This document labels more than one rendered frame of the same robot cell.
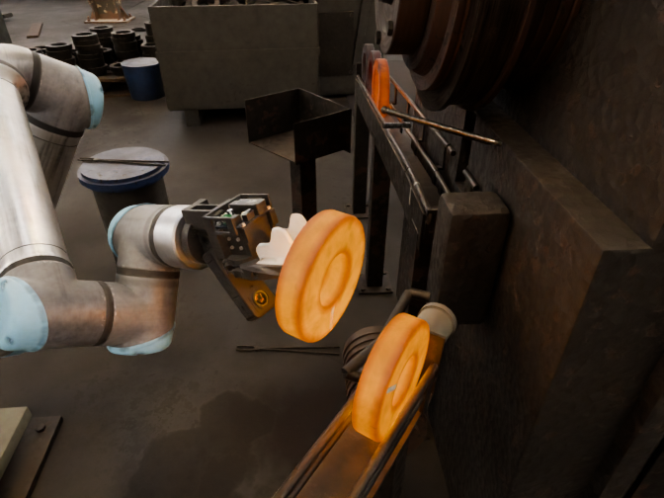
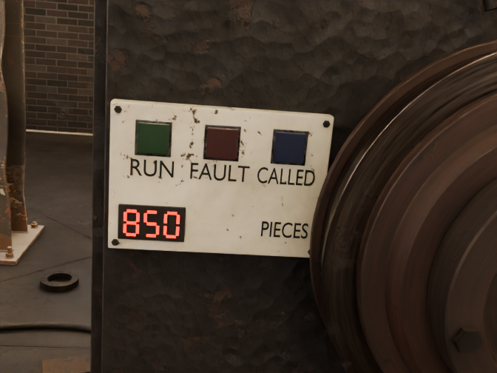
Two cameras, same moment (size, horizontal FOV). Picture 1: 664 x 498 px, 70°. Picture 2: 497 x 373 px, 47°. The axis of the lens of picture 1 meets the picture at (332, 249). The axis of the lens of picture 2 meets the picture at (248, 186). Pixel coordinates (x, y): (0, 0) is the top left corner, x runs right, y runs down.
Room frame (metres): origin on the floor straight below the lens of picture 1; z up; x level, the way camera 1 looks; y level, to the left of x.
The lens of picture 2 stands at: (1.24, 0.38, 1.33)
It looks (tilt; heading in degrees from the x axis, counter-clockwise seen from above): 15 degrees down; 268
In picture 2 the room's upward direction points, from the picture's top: 5 degrees clockwise
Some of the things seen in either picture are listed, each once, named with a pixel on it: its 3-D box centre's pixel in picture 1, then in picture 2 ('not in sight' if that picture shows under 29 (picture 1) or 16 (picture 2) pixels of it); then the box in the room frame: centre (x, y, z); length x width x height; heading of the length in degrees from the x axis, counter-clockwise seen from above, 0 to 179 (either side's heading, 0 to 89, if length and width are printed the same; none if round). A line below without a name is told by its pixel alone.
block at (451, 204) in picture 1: (464, 261); not in sight; (0.67, -0.23, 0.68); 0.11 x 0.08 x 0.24; 93
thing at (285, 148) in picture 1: (300, 209); not in sight; (1.40, 0.10, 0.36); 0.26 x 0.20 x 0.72; 38
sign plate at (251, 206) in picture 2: not in sight; (219, 181); (1.25, -0.29, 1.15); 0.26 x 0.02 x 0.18; 3
